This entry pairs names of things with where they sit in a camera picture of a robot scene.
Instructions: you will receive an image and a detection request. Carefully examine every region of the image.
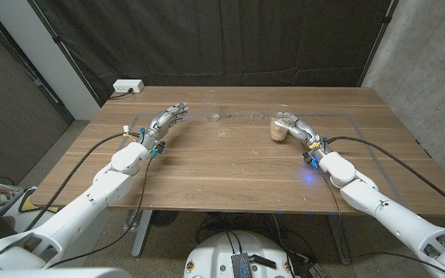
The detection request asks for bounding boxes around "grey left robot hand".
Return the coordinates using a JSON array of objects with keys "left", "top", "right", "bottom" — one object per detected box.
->
[{"left": 139, "top": 102, "right": 190, "bottom": 150}]

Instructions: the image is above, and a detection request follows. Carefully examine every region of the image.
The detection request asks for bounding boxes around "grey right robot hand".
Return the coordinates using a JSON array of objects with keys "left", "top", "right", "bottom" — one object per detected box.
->
[{"left": 274, "top": 111, "right": 326, "bottom": 155}]

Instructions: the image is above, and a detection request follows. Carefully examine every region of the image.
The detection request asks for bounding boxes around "larger clear plastic cup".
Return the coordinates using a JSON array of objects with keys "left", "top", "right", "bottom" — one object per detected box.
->
[{"left": 269, "top": 110, "right": 294, "bottom": 142}]

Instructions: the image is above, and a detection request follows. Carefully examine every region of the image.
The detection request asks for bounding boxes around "brown sugar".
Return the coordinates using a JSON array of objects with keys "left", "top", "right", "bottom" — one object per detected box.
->
[{"left": 270, "top": 118, "right": 288, "bottom": 141}]

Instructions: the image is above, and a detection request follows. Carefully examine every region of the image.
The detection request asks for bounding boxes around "smaller clear plastic cup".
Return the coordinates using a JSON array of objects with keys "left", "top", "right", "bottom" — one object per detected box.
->
[{"left": 200, "top": 90, "right": 221, "bottom": 123}]

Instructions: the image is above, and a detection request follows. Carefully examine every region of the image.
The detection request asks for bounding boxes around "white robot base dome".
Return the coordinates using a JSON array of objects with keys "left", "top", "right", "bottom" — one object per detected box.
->
[{"left": 182, "top": 230, "right": 296, "bottom": 278}]

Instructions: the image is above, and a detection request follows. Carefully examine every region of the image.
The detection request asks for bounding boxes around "white power strip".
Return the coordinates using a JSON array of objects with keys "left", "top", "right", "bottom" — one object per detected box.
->
[{"left": 112, "top": 79, "right": 145, "bottom": 94}]

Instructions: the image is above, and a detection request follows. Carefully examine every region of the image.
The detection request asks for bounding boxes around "grey tape outline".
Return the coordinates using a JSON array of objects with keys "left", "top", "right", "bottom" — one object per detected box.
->
[{"left": 87, "top": 113, "right": 413, "bottom": 205}]

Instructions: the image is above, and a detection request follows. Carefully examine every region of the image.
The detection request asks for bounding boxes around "black backdrop curtain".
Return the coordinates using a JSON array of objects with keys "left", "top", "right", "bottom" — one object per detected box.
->
[{"left": 27, "top": 0, "right": 399, "bottom": 105}]

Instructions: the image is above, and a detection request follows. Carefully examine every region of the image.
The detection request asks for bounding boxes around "black round floor object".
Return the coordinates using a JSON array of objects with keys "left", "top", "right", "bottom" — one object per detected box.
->
[{"left": 149, "top": 210, "right": 179, "bottom": 228}]

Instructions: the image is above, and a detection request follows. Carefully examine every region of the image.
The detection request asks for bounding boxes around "grey table leg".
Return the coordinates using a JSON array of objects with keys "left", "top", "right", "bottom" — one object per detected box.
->
[
  {"left": 131, "top": 209, "right": 154, "bottom": 258},
  {"left": 326, "top": 214, "right": 352, "bottom": 266}
]

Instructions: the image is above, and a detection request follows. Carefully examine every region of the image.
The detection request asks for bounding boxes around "black backdrop stand pole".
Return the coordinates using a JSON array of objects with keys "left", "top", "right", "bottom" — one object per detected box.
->
[
  {"left": 356, "top": 0, "right": 400, "bottom": 88},
  {"left": 26, "top": 0, "right": 104, "bottom": 108}
]

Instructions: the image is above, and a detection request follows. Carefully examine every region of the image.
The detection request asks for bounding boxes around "black flat plate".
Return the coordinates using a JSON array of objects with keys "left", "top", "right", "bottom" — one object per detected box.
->
[{"left": 250, "top": 254, "right": 277, "bottom": 270}]

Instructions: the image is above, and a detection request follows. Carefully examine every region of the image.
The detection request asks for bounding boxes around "grey finned electronics box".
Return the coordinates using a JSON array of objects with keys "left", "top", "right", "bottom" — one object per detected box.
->
[{"left": 230, "top": 253, "right": 253, "bottom": 278}]

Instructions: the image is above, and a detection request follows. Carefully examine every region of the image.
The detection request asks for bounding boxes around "dark brown door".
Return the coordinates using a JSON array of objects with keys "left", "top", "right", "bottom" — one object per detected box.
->
[{"left": 0, "top": 7, "right": 75, "bottom": 186}]

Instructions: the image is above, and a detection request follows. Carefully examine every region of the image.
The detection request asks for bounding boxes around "yellow and black object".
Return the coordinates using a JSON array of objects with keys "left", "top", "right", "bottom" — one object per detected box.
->
[{"left": 17, "top": 188, "right": 59, "bottom": 214}]

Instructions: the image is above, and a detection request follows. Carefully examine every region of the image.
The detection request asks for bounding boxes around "black power strip cable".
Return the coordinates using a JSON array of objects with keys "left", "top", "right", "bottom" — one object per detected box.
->
[{"left": 108, "top": 88, "right": 134, "bottom": 100}]

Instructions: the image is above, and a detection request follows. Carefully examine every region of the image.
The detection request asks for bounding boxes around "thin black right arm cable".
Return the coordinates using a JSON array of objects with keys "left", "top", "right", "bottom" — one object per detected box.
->
[{"left": 314, "top": 165, "right": 445, "bottom": 274}]

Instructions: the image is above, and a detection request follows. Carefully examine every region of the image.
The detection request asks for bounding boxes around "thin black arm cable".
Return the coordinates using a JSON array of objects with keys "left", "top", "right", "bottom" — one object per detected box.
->
[
  {"left": 314, "top": 165, "right": 445, "bottom": 274},
  {"left": 47, "top": 156, "right": 154, "bottom": 269}
]

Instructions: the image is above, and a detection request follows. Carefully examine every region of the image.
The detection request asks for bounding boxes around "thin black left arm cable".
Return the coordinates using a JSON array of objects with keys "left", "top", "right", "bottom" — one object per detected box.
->
[{"left": 47, "top": 156, "right": 154, "bottom": 269}]

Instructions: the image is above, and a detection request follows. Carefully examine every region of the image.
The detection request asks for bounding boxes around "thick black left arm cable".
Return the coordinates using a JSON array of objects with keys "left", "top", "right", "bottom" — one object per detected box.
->
[{"left": 24, "top": 132, "right": 142, "bottom": 232}]

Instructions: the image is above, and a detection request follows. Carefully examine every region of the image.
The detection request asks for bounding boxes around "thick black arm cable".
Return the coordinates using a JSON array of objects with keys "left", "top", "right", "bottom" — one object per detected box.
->
[
  {"left": 324, "top": 135, "right": 445, "bottom": 217},
  {"left": 24, "top": 132, "right": 142, "bottom": 232}
]

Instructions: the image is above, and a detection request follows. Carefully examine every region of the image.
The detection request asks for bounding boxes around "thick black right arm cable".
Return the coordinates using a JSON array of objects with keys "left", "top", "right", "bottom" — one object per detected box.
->
[{"left": 324, "top": 135, "right": 445, "bottom": 217}]

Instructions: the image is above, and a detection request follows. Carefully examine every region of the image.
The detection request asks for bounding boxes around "black floor cable bundle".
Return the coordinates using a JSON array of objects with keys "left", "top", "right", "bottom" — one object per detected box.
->
[{"left": 194, "top": 211, "right": 281, "bottom": 245}]

